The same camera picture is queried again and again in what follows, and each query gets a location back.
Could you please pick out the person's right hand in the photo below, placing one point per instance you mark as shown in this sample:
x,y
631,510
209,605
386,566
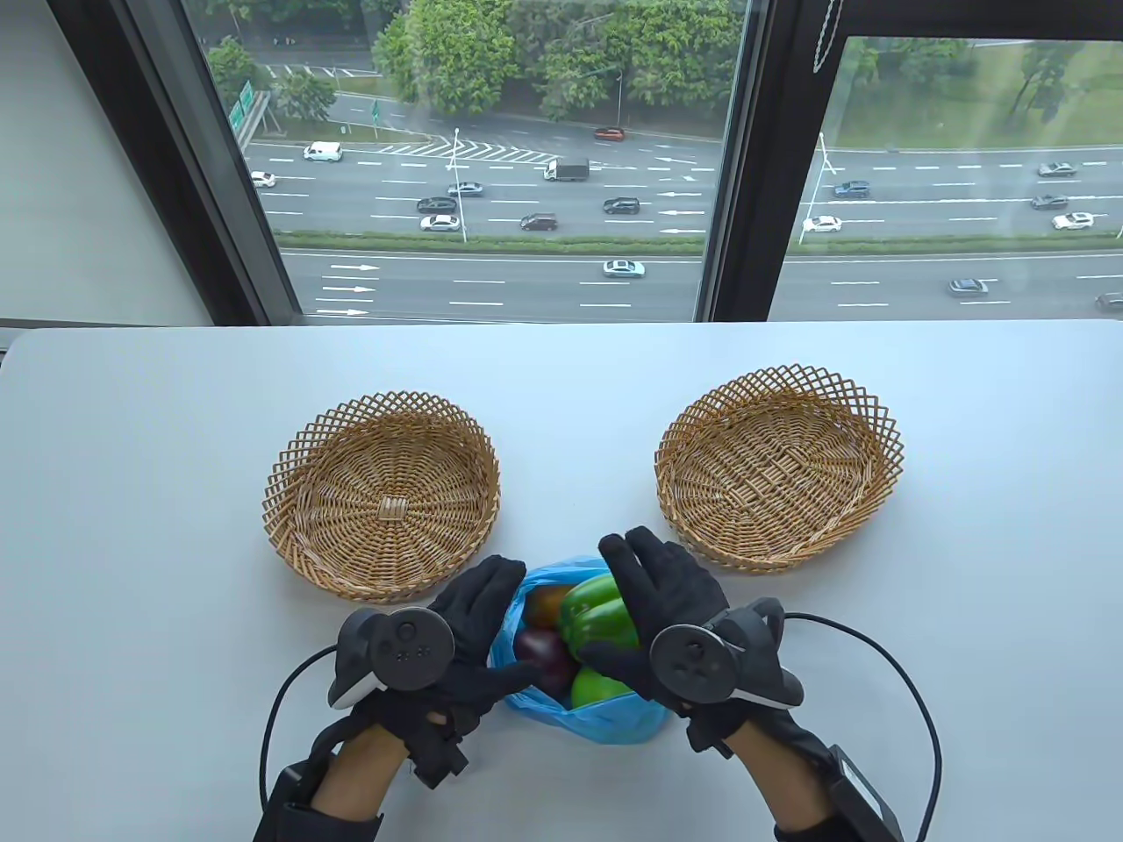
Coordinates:
x,y
675,579

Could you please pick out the person's left hand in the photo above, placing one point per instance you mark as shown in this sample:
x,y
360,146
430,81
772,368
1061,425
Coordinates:
x,y
474,614

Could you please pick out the dark purple toy fruit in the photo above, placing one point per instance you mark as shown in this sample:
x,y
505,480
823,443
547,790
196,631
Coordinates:
x,y
544,658

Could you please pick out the green toy bell pepper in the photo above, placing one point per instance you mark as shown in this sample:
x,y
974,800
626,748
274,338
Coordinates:
x,y
597,614

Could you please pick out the green toy apple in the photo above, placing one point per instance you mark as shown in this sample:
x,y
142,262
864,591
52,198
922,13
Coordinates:
x,y
592,688

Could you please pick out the blue plastic bag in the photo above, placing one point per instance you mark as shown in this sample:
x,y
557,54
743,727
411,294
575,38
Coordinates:
x,y
605,724

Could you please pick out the person's right forearm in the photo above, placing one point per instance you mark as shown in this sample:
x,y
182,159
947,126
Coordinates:
x,y
781,781

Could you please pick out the person's left forearm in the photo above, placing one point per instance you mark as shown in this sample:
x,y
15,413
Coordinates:
x,y
351,776

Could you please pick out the yellow orange toy mango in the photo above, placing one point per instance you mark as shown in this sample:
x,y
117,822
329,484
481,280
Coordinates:
x,y
544,605

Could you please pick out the black round hand tracker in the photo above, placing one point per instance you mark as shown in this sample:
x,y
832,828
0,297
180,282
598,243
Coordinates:
x,y
399,653
693,662

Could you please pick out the round wicker basket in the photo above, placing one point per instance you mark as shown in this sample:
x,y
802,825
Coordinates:
x,y
772,456
395,456

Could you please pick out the black wrist camera unit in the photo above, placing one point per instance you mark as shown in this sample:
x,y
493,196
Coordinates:
x,y
289,811
864,789

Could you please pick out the black window frame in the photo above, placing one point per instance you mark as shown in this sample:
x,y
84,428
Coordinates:
x,y
763,132

